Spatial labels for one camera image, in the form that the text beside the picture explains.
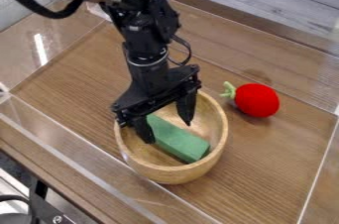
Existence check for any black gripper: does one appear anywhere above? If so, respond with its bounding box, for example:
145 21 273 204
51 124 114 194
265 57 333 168
111 45 202 144

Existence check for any green rectangular block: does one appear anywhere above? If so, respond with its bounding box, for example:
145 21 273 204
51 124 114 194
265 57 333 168
147 114 212 164

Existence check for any brown wooden bowl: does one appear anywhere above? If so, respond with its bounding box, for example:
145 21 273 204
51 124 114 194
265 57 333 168
114 91 230 184

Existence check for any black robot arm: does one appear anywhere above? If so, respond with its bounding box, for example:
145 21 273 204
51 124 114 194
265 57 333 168
86 0 202 144

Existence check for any red plush strawberry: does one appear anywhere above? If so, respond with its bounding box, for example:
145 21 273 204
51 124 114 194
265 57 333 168
222 81 281 118

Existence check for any clear acrylic front wall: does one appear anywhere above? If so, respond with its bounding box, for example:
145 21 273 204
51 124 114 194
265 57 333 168
0 89 222 224

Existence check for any black table clamp bracket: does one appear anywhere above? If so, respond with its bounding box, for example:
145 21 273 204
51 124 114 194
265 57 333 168
0 177 79 224

